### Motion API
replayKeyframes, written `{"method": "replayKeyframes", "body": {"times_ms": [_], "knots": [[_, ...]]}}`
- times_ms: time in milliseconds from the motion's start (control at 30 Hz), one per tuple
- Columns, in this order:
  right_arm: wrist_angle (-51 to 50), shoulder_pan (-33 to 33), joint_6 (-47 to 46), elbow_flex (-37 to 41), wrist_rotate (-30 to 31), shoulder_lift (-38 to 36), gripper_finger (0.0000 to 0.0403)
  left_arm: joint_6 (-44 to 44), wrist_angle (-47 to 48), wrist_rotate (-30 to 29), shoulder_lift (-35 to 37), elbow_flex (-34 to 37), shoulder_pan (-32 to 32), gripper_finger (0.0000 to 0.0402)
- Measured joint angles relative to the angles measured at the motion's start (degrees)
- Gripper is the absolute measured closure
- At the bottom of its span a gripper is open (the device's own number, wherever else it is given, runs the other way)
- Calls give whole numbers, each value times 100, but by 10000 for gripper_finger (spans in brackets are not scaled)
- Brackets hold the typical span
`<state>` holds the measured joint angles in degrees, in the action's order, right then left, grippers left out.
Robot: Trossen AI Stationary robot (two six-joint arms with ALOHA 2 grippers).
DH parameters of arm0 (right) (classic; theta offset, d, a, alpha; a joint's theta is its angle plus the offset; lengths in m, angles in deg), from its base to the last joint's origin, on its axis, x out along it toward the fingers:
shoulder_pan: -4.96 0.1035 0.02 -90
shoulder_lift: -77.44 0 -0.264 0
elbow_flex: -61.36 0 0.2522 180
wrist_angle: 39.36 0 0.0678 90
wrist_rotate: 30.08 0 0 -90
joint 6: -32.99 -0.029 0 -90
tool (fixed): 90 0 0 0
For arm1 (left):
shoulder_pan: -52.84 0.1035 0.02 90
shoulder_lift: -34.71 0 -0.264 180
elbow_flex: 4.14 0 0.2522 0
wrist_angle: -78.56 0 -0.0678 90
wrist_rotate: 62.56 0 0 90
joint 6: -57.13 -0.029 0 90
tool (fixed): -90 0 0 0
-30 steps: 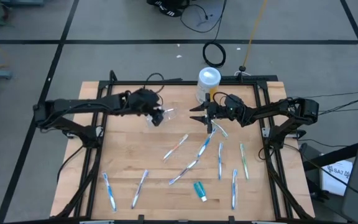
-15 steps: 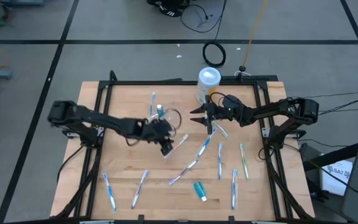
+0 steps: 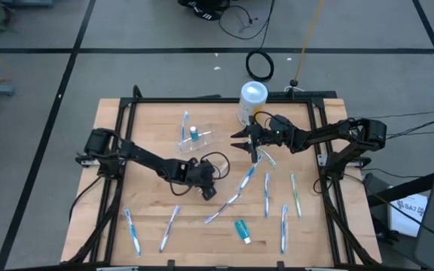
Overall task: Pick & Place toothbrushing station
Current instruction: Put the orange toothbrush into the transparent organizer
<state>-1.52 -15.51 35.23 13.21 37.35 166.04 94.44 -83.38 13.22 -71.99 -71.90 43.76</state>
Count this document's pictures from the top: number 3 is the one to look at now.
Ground person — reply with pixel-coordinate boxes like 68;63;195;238
177;0;230;22

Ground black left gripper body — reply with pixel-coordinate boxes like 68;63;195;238
185;158;218;201

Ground white printed paper sheet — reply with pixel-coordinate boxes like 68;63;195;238
387;193;429;239

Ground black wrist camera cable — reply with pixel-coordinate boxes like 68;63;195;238
253;110;275;129
200;151;231;181

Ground black left wrist camera cable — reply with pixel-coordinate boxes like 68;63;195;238
200;151;231;181

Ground yellow hanging cord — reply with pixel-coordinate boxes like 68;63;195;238
294;0;326;81

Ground white yellow wipes canister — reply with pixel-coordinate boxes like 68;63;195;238
237;81;269;127

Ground black metal beam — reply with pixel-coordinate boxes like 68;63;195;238
366;164;434;209

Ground black coiled floor cable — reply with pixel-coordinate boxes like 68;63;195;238
244;49;276;84

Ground blue white toothbrush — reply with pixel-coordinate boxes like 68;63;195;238
180;110;191;144
237;154;264;192
263;171;272;219
123;208;142;258
280;203;290;255

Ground clear plastic toothbrush holder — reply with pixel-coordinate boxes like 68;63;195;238
176;126;217;154

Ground black loose floor cable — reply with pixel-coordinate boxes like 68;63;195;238
217;0;278;52

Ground green white toothbrush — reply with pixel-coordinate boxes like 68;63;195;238
257;146;279;167
290;172;304;220

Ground purple white toothbrush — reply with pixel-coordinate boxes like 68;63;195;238
203;192;243;225
157;204;182;254

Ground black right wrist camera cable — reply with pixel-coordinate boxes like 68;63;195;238
253;110;275;129

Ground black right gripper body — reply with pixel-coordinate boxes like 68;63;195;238
249;114;274;163

